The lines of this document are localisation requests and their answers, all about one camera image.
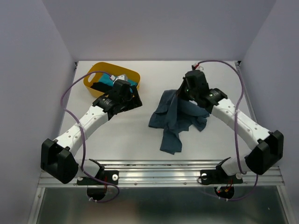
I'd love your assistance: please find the dark blue-grey t shirt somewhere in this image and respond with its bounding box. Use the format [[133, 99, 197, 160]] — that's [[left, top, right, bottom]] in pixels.
[[149, 90, 209, 155]]

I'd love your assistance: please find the yellow plastic basket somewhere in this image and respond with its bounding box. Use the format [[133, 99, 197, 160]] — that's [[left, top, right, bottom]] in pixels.
[[83, 62, 140, 98]]

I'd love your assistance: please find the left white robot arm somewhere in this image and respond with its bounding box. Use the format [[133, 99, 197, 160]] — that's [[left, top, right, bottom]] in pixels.
[[41, 80, 142, 184]]

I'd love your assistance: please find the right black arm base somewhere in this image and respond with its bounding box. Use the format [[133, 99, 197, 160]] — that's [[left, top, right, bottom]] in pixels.
[[197, 169, 243, 185]]

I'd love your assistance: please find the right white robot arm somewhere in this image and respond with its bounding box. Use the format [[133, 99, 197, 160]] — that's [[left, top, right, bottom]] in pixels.
[[178, 70, 284, 182]]

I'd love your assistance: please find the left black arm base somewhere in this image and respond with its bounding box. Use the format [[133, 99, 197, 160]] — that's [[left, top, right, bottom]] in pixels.
[[76, 159, 119, 186]]

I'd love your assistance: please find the rolled black t shirt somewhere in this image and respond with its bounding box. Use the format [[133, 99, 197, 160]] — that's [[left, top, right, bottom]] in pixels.
[[91, 82, 112, 92]]

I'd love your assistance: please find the rolled teal t shirt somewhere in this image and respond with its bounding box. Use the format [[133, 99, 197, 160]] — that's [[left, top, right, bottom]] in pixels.
[[98, 73, 137, 86]]

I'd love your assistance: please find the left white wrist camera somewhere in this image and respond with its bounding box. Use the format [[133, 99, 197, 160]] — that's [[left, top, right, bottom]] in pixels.
[[110, 74, 128, 82]]

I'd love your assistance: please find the aluminium right side rail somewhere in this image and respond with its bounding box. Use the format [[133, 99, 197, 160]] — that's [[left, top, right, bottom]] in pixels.
[[235, 60, 268, 140]]

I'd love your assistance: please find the aluminium rail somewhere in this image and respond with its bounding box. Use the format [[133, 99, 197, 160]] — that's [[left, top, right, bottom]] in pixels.
[[38, 160, 285, 188], [235, 60, 268, 140]]

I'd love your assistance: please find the aluminium front rail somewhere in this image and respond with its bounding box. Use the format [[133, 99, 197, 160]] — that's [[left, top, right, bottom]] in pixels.
[[38, 160, 285, 188]]

